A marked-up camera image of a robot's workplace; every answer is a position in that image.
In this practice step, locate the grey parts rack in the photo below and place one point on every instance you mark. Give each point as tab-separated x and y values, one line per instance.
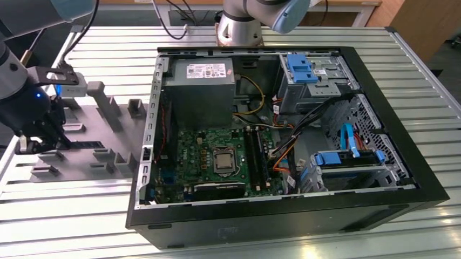
93	129

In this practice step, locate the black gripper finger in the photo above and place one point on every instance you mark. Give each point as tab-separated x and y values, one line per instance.
56	121
36	145

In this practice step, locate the black graphics card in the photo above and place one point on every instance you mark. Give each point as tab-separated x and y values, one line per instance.
215	191

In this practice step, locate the black RAM slot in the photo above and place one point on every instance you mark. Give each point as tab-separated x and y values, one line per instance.
251	162

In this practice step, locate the metal optical drive cage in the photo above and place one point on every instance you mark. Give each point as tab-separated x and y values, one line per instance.
323	89

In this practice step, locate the black chair caster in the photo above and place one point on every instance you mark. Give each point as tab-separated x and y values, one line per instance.
455	43

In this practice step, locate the grey power supply unit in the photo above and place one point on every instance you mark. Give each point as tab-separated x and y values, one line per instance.
198	99

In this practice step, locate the blue drive latch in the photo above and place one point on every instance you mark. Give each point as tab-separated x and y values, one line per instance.
300	67

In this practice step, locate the silver CPU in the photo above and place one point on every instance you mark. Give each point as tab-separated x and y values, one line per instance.
223	161

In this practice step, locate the hard disk in blue carrier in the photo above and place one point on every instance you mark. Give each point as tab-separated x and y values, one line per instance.
329	158

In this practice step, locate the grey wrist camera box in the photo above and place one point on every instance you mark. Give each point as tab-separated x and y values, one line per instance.
73	89

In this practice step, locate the white framed wooden desk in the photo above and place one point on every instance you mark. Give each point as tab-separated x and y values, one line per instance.
365	12

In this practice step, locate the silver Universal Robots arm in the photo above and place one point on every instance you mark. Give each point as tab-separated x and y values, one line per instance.
11	70

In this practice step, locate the metal disk bay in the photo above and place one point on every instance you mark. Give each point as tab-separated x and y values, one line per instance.
359	169

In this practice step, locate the wooden cabinet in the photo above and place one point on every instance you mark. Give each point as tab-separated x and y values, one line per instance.
414	27

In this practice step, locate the blue RAM stick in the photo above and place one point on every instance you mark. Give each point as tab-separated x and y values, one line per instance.
88	145

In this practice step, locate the CPU socket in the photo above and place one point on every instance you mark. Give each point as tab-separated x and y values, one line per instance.
223	172

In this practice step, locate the black open PC case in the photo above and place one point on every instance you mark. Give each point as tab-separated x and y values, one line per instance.
251	224

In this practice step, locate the green motherboard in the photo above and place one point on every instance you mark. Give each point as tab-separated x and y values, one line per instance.
187	151

